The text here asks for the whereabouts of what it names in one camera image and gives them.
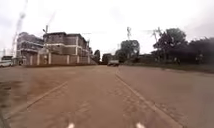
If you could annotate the round dark tree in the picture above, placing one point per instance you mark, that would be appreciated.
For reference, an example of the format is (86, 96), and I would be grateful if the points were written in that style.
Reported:
(106, 58)

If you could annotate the pale vehicle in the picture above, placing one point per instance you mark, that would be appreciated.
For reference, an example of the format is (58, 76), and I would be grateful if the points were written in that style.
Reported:
(113, 62)

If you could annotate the small dark tree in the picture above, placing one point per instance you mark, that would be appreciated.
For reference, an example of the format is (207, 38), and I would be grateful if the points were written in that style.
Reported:
(96, 55)

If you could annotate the tall dark tree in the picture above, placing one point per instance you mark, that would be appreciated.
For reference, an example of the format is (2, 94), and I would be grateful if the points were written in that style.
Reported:
(130, 48)

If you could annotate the red brick path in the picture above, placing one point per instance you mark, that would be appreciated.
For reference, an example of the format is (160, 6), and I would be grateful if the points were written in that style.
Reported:
(95, 96)

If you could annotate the lattice mast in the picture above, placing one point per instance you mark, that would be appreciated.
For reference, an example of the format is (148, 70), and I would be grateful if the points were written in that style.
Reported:
(128, 33)

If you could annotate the weedy grass strip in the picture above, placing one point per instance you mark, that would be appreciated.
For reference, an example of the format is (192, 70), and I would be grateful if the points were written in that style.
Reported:
(61, 65)

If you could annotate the brown multi-storey building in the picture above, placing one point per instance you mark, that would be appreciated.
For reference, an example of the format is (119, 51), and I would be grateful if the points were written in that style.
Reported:
(65, 41)

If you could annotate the utility pole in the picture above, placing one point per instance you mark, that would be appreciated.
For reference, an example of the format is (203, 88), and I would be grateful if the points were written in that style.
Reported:
(46, 29)
(155, 34)

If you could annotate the pale kerb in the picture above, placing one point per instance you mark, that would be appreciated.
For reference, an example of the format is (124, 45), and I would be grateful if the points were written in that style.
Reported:
(45, 95)

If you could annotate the robot's own part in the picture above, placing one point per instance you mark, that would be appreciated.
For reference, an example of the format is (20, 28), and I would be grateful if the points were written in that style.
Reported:
(140, 125)
(71, 126)

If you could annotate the row of dark trees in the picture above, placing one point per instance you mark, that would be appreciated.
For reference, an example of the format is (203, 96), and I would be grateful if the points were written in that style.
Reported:
(175, 46)

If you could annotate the brown paved road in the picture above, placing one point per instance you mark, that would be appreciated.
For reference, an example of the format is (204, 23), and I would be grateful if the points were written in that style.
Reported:
(181, 93)

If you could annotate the unfinished concrete building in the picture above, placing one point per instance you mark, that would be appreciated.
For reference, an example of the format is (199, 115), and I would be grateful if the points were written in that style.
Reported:
(28, 43)

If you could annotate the brown paved ground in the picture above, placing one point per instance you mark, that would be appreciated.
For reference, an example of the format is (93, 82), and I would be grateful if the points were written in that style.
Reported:
(25, 80)

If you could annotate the grass verge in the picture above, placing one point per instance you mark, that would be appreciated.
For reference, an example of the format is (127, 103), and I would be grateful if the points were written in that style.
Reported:
(195, 68)

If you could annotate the construction crane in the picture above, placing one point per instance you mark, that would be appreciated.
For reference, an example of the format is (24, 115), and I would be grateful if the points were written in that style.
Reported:
(19, 23)

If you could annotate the white car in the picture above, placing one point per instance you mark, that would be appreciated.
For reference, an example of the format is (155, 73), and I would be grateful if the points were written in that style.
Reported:
(5, 63)

